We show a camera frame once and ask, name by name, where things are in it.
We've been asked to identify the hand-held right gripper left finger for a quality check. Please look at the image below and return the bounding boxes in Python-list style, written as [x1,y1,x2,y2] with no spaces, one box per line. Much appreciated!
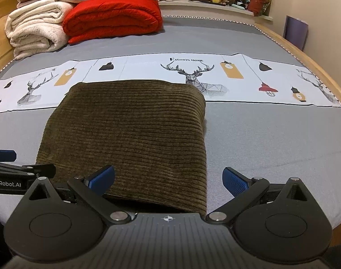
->
[27,165,132,226]

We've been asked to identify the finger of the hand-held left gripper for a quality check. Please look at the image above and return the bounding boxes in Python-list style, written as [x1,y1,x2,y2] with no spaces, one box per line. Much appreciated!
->
[0,150,18,163]
[0,161,57,178]

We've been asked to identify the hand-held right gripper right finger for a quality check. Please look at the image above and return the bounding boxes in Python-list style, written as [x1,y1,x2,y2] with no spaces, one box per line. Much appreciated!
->
[205,166,311,226]

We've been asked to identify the olive corduroy pants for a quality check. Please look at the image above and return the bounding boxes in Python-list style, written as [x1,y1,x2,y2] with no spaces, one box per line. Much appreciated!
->
[35,80,209,214]

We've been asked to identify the white fleece blanket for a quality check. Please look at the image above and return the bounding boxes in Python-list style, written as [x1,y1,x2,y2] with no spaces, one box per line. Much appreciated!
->
[5,0,69,61]

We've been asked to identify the purple board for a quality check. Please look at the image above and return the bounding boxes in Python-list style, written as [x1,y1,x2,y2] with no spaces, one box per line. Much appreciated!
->
[283,15,310,52]

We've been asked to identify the red folded quilt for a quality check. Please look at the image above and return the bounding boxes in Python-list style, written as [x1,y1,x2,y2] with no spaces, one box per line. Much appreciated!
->
[62,0,163,45]

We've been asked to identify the white window sill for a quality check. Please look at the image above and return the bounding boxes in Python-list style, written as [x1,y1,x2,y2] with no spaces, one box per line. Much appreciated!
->
[158,0,273,24]

